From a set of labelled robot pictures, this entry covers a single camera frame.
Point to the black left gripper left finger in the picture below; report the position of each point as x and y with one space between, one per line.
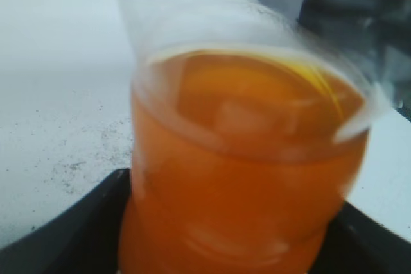
82 239

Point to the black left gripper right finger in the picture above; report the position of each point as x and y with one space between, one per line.
354 243

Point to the oolong tea plastic bottle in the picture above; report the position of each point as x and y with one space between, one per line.
251 120

